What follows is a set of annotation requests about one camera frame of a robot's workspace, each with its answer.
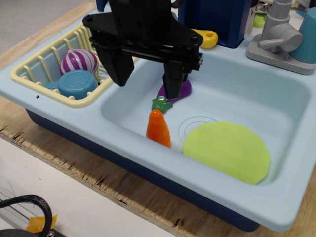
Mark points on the wooden board under sink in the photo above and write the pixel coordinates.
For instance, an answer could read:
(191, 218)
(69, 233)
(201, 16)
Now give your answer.
(91, 195)

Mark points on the lime green plastic plate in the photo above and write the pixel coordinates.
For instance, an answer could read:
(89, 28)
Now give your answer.
(230, 148)

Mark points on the purple white striped toy onion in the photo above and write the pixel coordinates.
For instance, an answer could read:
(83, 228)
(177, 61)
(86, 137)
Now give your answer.
(79, 59)

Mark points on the light blue toy sink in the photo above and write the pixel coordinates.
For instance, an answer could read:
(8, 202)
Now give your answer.
(277, 105)

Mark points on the green item in background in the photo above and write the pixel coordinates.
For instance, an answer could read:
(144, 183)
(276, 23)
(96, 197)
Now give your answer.
(259, 20)

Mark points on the teal cup behind faucet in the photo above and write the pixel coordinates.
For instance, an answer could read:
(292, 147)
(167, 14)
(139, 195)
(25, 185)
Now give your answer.
(306, 52)

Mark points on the grey toy faucet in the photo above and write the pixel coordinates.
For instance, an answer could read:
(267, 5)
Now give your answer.
(277, 40)

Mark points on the dark blue plastic box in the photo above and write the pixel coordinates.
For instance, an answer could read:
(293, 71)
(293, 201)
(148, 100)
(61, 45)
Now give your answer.
(228, 18)

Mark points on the yellow plastic toy handle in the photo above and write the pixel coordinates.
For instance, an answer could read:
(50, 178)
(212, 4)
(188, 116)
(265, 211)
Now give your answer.
(210, 38)

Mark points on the yellow masking tape piece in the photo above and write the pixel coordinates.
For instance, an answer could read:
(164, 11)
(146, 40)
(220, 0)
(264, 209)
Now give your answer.
(35, 224)

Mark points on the orange toy carrot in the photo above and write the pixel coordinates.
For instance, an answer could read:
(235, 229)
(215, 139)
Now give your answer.
(157, 129)

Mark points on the teal toy cup in rack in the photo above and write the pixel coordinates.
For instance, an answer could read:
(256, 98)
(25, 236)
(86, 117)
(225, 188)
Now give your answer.
(77, 83)

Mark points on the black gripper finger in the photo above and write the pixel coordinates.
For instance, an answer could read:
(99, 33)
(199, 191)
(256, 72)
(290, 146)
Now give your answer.
(173, 78)
(118, 65)

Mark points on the purple toy eggplant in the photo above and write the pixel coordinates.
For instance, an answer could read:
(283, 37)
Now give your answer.
(162, 103)

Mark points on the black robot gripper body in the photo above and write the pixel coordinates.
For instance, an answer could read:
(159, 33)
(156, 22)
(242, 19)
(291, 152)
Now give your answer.
(145, 29)

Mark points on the cream dish drying rack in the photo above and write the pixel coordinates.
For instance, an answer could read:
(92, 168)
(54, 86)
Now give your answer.
(42, 67)

